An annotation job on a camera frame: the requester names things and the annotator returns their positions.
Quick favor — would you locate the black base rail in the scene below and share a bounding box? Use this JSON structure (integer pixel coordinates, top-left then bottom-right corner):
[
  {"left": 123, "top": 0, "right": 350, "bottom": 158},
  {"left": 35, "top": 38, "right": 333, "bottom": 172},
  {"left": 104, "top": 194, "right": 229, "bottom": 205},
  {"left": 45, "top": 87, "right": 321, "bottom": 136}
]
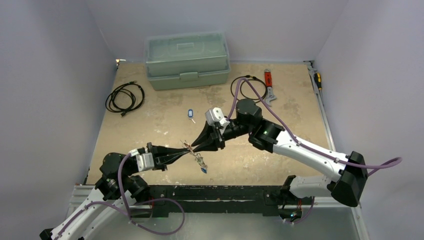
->
[{"left": 129, "top": 185, "right": 302, "bottom": 218}]

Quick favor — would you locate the green plastic toolbox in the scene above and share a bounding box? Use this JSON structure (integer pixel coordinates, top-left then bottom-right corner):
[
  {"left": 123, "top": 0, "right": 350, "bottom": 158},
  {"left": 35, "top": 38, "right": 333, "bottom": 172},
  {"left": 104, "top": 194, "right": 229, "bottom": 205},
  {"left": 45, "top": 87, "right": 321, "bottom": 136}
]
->
[{"left": 144, "top": 32, "right": 231, "bottom": 91}]

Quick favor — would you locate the key with blue tag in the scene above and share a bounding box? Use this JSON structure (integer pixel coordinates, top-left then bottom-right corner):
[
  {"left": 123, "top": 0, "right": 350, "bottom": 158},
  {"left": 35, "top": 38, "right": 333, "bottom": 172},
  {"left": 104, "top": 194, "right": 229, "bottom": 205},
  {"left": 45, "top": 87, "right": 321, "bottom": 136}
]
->
[{"left": 187, "top": 109, "right": 196, "bottom": 124}]

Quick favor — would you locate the coiled black cable left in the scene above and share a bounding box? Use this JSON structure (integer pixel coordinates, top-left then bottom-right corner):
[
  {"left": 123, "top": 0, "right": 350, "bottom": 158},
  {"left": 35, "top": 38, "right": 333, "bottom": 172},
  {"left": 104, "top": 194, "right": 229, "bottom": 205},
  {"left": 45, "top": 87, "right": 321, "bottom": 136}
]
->
[{"left": 105, "top": 82, "right": 146, "bottom": 117}]

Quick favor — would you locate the metal keyring with keys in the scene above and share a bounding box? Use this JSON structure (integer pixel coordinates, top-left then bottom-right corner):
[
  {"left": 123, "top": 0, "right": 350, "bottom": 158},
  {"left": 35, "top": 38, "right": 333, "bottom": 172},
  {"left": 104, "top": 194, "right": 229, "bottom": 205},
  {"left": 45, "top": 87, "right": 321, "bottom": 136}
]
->
[{"left": 181, "top": 141, "right": 208, "bottom": 174}]

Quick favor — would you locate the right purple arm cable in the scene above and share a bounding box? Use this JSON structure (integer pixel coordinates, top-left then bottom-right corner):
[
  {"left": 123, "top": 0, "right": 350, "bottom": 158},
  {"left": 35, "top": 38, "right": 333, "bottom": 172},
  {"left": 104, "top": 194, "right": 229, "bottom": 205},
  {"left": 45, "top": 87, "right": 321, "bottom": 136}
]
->
[{"left": 226, "top": 77, "right": 403, "bottom": 176}]

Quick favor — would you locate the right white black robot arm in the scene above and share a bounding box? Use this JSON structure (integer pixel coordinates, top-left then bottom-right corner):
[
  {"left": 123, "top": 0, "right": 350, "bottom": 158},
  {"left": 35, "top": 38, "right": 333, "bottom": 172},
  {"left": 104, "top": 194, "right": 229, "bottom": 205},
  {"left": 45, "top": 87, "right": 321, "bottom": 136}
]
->
[{"left": 191, "top": 99, "right": 369, "bottom": 207}]

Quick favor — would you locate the red handled adjustable wrench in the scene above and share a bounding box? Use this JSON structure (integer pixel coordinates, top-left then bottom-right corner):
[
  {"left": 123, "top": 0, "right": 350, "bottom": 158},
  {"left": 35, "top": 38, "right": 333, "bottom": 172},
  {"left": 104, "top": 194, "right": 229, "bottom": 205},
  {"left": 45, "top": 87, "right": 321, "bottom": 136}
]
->
[{"left": 264, "top": 68, "right": 277, "bottom": 107}]

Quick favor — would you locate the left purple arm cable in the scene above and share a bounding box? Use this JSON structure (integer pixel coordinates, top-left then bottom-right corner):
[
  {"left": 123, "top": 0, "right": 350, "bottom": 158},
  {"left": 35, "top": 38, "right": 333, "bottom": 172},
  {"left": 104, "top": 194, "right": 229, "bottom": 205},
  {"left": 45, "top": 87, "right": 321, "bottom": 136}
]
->
[{"left": 51, "top": 152, "right": 133, "bottom": 240}]

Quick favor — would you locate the coiled thin black cable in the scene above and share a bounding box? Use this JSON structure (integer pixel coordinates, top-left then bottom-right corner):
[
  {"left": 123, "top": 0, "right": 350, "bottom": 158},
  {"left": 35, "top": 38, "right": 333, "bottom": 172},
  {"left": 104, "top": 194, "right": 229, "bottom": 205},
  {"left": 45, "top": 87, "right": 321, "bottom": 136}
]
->
[{"left": 230, "top": 75, "right": 269, "bottom": 105}]

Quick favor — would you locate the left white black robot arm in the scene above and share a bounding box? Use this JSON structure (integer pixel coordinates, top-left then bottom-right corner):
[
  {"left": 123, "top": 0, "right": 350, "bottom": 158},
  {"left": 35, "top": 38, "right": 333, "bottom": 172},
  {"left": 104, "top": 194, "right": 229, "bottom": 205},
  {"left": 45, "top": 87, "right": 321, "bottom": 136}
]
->
[{"left": 39, "top": 143, "right": 191, "bottom": 240}]

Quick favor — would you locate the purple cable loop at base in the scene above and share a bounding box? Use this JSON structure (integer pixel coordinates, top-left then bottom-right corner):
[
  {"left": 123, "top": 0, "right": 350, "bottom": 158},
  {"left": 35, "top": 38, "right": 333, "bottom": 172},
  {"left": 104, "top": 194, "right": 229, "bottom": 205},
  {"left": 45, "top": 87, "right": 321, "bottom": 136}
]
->
[{"left": 127, "top": 195, "right": 185, "bottom": 235}]

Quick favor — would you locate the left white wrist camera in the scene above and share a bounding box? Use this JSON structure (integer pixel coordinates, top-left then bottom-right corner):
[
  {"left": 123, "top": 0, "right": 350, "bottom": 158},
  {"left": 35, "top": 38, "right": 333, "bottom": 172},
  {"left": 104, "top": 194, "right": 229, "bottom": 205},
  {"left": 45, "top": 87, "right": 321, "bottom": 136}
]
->
[{"left": 128, "top": 147, "right": 155, "bottom": 172}]

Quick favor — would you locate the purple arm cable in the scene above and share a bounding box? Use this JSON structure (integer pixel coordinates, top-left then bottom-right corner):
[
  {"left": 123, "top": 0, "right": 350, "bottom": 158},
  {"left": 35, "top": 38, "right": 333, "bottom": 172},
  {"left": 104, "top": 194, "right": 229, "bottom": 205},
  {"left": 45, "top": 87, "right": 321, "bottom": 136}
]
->
[
  {"left": 226, "top": 77, "right": 403, "bottom": 176},
  {"left": 51, "top": 152, "right": 133, "bottom": 240}
]

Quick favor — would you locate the yellow black screwdriver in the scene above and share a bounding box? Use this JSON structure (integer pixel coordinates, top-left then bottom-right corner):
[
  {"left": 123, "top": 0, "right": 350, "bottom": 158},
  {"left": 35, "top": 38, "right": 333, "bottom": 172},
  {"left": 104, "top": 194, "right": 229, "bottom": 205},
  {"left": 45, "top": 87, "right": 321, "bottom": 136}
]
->
[{"left": 313, "top": 72, "right": 322, "bottom": 91}]

